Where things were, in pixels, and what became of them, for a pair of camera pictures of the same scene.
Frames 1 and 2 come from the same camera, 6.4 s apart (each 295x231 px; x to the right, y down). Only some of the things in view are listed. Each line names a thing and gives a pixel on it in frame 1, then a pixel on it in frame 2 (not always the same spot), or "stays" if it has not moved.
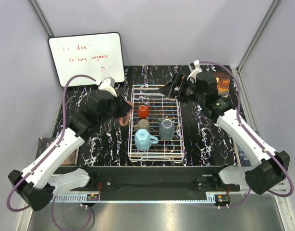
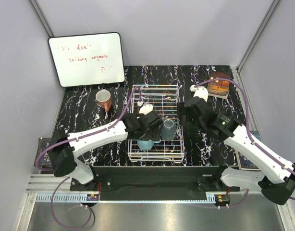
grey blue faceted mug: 166,128 stays
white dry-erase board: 98,56 stays
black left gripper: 124,108 → 153,135
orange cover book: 223,79 stays
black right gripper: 167,90 → 182,111
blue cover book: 242,159 stays
